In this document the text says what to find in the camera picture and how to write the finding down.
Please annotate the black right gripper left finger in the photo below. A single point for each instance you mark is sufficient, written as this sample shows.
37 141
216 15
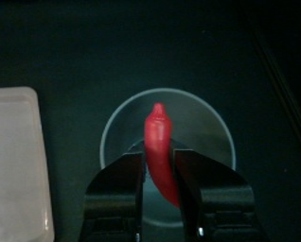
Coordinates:
112 195

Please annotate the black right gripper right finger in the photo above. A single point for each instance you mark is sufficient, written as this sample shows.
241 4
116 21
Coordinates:
219 195

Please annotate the red toy chile pepper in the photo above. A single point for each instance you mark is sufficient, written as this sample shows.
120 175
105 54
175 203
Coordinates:
158 141

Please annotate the white square plate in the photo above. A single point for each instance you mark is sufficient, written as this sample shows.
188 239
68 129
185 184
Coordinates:
14 164

